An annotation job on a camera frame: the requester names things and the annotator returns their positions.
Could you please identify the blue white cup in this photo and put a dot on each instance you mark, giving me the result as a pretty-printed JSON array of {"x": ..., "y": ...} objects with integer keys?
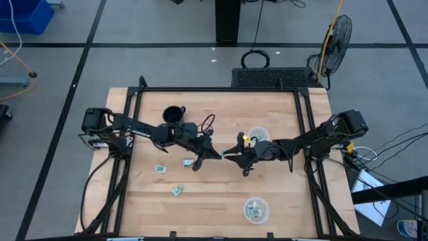
[{"x": 406, "y": 229}]

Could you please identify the black object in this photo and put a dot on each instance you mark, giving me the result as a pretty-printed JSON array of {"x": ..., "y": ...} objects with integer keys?
[{"x": 4, "y": 112}]

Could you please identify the black computer case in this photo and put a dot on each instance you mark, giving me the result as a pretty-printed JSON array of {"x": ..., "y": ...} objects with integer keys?
[{"x": 267, "y": 77}]

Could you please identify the grey metal bar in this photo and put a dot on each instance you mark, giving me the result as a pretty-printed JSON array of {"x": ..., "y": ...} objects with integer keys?
[{"x": 13, "y": 82}]

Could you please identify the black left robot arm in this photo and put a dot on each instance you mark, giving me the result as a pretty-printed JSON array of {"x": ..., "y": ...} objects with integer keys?
[{"x": 133, "y": 125}]

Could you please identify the black beam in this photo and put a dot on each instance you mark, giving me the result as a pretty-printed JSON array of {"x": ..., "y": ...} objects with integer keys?
[{"x": 394, "y": 189}]

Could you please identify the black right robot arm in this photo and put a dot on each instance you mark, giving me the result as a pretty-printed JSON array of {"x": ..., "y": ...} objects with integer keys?
[{"x": 317, "y": 134}]

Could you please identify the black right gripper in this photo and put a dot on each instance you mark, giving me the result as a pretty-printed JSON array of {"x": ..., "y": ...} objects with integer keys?
[{"x": 255, "y": 154}]

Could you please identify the white booklet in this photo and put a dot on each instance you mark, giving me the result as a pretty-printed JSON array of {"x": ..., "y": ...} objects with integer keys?
[{"x": 374, "y": 207}]

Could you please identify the black column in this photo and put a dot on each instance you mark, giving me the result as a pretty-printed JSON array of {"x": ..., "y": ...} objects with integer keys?
[{"x": 228, "y": 20}]

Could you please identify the black aluminium table frame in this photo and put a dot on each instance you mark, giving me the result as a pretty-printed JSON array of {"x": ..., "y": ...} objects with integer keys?
[{"x": 217, "y": 89}]

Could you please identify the blue plastic bin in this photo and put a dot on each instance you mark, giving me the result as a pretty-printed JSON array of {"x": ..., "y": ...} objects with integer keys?
[{"x": 23, "y": 16}]

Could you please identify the dark blue mug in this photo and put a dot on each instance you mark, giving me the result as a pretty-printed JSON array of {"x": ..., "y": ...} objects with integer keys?
[{"x": 174, "y": 115}]

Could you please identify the clear plastic bowl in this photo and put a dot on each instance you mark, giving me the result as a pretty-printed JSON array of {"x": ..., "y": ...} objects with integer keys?
[
  {"x": 247, "y": 204},
  {"x": 262, "y": 132}
]

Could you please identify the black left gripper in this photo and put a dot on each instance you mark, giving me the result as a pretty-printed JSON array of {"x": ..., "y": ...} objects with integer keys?
[{"x": 199, "y": 145}]

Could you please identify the black floor fan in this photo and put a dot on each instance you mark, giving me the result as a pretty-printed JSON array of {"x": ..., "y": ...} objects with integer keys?
[{"x": 337, "y": 43}]

